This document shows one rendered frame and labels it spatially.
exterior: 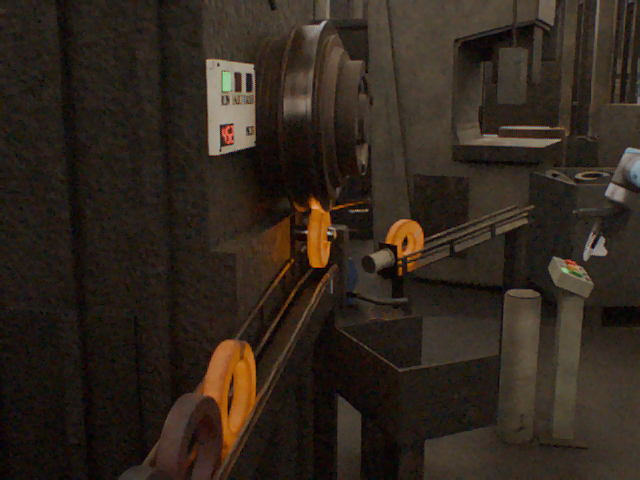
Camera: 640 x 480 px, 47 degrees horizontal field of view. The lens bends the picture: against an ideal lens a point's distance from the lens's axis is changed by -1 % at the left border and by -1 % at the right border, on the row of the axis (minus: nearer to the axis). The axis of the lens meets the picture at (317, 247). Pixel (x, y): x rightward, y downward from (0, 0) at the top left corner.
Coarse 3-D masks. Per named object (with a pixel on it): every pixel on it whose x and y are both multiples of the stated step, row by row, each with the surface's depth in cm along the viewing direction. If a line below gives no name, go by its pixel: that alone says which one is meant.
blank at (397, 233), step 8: (400, 224) 230; (408, 224) 232; (416, 224) 235; (392, 232) 230; (400, 232) 230; (408, 232) 233; (416, 232) 235; (392, 240) 229; (400, 240) 231; (408, 240) 238; (416, 240) 236; (400, 248) 231; (408, 248) 237; (416, 248) 237; (400, 256) 232; (416, 256) 237; (408, 264) 235
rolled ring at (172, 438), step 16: (192, 400) 104; (208, 400) 108; (176, 416) 101; (192, 416) 102; (208, 416) 108; (176, 432) 99; (192, 432) 102; (208, 432) 112; (160, 448) 99; (176, 448) 98; (208, 448) 112; (160, 464) 98; (176, 464) 98; (208, 464) 112
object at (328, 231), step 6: (294, 228) 189; (300, 228) 189; (306, 228) 189; (324, 228) 188; (330, 228) 188; (294, 234) 189; (300, 234) 189; (306, 234) 188; (324, 234) 187; (330, 234) 188; (294, 240) 190; (300, 240) 190; (306, 240) 189; (324, 240) 188; (330, 240) 189
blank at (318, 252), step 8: (312, 216) 184; (320, 216) 184; (328, 216) 192; (312, 224) 183; (320, 224) 183; (328, 224) 193; (312, 232) 183; (320, 232) 183; (312, 240) 183; (320, 240) 183; (312, 248) 183; (320, 248) 183; (328, 248) 194; (312, 256) 184; (320, 256) 184; (312, 264) 187; (320, 264) 187
